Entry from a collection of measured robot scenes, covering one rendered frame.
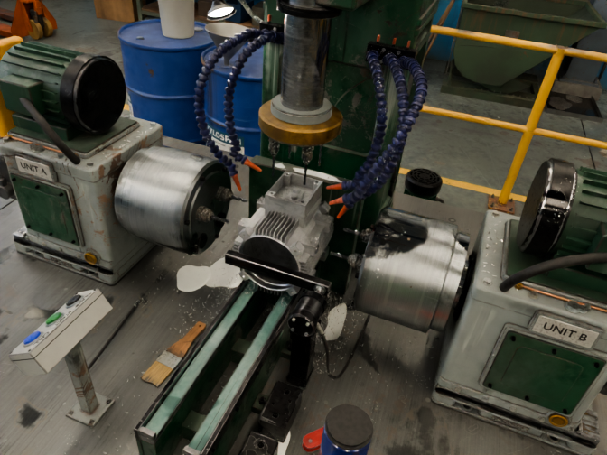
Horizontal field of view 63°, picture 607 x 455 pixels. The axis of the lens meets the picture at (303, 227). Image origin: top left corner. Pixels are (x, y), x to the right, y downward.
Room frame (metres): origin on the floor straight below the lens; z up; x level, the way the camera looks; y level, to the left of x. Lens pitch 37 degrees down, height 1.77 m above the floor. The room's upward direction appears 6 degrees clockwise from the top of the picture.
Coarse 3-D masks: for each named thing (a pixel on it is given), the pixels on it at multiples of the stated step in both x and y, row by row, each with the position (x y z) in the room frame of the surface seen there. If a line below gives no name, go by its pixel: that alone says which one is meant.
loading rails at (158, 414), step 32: (256, 288) 0.87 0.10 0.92; (224, 320) 0.76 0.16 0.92; (256, 320) 0.87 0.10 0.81; (192, 352) 0.66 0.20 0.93; (224, 352) 0.71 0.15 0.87; (256, 352) 0.68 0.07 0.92; (288, 352) 0.77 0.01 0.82; (192, 384) 0.59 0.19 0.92; (256, 384) 0.64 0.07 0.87; (160, 416) 0.51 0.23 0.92; (192, 416) 0.56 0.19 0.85; (224, 416) 0.52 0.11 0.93; (160, 448) 0.48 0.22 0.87; (192, 448) 0.46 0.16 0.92; (224, 448) 0.50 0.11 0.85
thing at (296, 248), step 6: (324, 204) 1.01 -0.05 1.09; (324, 210) 1.00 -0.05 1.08; (246, 228) 0.88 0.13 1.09; (240, 234) 0.88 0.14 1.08; (246, 234) 0.87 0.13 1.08; (294, 246) 0.84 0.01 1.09; (300, 246) 0.85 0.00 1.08; (294, 252) 0.84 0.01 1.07; (300, 252) 0.83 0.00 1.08; (246, 276) 0.87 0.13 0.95; (294, 288) 0.84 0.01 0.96; (300, 288) 0.85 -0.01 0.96
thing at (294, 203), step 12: (288, 180) 1.04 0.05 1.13; (300, 180) 1.05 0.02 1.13; (312, 180) 1.04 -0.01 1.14; (276, 192) 1.01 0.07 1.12; (288, 192) 1.01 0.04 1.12; (300, 192) 1.00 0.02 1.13; (312, 192) 1.02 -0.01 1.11; (276, 204) 0.94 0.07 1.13; (288, 204) 0.93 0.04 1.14; (300, 204) 0.92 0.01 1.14; (312, 204) 0.96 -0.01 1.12; (288, 216) 0.93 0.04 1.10; (300, 216) 0.92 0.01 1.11; (312, 216) 0.97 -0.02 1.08
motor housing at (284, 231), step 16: (272, 224) 0.89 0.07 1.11; (288, 224) 0.91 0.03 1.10; (240, 240) 0.89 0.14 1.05; (256, 240) 0.96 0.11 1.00; (272, 240) 1.01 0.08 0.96; (288, 240) 0.86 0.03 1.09; (320, 240) 0.93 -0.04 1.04; (256, 256) 0.93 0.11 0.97; (272, 256) 0.96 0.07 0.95; (288, 256) 0.98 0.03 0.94; (304, 256) 0.85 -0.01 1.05; (320, 256) 0.92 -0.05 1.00; (304, 272) 0.83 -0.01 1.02; (272, 288) 0.86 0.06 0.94; (288, 288) 0.84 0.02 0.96
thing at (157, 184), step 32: (128, 160) 1.04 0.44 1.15; (160, 160) 1.03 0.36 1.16; (192, 160) 1.04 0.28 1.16; (128, 192) 0.96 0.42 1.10; (160, 192) 0.95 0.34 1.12; (192, 192) 0.95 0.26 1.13; (224, 192) 1.05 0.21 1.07; (128, 224) 0.94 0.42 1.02; (160, 224) 0.92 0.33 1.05; (192, 224) 0.94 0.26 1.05
